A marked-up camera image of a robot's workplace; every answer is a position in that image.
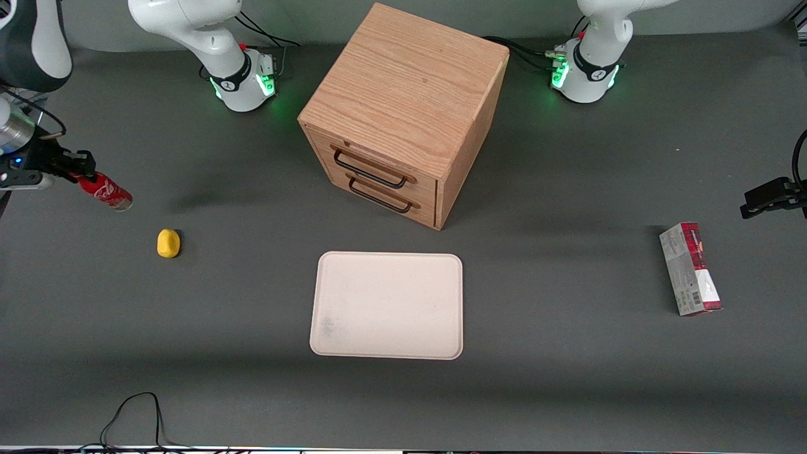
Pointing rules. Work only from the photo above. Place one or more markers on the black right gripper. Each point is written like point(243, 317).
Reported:
point(45, 157)

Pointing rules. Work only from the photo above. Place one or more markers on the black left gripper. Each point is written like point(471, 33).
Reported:
point(770, 195)

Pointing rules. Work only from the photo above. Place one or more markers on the red coke bottle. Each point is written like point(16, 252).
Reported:
point(108, 192)

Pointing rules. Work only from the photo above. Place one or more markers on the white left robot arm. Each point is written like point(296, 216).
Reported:
point(599, 38)

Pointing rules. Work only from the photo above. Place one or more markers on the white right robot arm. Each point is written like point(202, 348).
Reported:
point(208, 38)

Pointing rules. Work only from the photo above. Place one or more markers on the beige rectangular tray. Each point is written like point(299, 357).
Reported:
point(388, 306)

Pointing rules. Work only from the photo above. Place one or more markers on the red and grey carton box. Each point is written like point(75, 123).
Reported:
point(690, 268)

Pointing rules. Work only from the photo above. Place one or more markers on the yellow lemon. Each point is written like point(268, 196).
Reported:
point(168, 243)

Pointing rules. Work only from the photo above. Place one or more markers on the wooden drawer front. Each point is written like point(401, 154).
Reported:
point(403, 200)
point(378, 162)

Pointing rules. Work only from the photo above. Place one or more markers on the wooden drawer cabinet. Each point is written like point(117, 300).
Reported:
point(403, 88)

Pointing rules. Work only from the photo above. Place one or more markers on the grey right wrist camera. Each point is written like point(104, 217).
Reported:
point(25, 181)

